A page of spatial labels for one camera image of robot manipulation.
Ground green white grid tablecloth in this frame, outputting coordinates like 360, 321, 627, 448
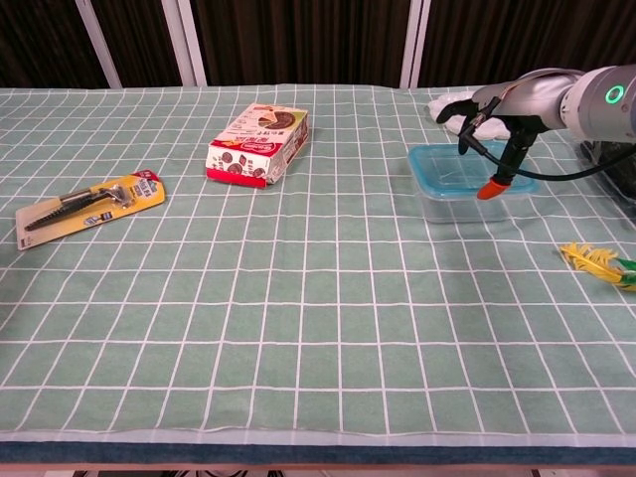
0, 83, 636, 448

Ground black gloves in plastic bag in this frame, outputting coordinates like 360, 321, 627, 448
578, 138, 636, 220

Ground clear plastic container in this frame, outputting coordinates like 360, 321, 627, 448
414, 143, 533, 226

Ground yellow green feather toy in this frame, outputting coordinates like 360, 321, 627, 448
559, 241, 636, 292

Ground blue plastic lid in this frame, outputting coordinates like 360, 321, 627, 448
407, 141, 542, 203

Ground white flower-shaped paint palette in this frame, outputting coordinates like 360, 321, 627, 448
427, 88, 513, 141

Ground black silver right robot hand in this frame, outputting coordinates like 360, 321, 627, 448
435, 69, 582, 200

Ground white metal frame post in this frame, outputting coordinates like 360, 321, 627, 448
399, 0, 432, 89
176, 0, 209, 86
74, 0, 123, 89

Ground red white cookie box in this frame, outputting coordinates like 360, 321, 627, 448
205, 102, 310, 190

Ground yellow carded razor pack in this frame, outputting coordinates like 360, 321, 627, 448
14, 168, 168, 251

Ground dark blue under cloth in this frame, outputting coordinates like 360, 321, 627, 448
0, 440, 636, 467

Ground dark pleated curtain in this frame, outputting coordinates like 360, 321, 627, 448
0, 0, 636, 89

